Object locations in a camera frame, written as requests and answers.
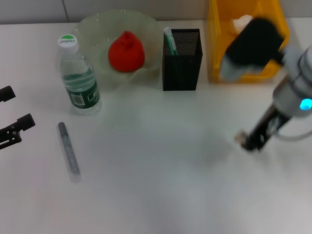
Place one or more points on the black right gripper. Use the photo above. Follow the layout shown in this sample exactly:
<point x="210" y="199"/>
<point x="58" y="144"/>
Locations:
<point x="270" y="124"/>

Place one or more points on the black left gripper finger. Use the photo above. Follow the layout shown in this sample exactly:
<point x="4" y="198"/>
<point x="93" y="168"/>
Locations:
<point x="14" y="129"/>
<point x="7" y="93"/>

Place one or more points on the beige barcode eraser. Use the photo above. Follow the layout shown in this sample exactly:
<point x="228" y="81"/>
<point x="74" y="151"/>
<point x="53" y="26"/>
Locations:
<point x="240" y="137"/>

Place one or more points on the grey marker pen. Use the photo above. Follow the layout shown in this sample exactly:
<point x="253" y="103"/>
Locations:
<point x="69" y="153"/>

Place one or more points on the clear green-label water bottle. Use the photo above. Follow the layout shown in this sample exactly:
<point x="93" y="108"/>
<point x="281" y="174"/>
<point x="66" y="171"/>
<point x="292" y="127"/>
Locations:
<point x="80" y="83"/>

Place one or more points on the white paper ball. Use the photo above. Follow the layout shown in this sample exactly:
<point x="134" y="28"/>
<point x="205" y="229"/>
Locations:
<point x="240" y="22"/>

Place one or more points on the orange fruit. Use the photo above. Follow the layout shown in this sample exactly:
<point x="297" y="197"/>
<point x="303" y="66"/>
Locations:
<point x="125" y="56"/>

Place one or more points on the green white toothbrush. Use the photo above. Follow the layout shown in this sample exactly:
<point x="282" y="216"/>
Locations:
<point x="170" y="42"/>

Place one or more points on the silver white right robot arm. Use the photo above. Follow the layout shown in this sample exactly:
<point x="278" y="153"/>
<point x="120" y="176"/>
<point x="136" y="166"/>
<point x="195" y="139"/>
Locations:
<point x="297" y="80"/>

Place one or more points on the black mesh pen holder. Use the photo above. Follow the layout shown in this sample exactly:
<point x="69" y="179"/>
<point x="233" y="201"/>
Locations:
<point x="180" y="73"/>

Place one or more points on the green glass fruit bowl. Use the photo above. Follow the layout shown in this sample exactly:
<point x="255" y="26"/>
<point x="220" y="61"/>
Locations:
<point x="102" y="31"/>

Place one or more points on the yellow plastic bin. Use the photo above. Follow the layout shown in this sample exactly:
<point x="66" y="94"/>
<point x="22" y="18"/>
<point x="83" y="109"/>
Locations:
<point x="219" y="48"/>

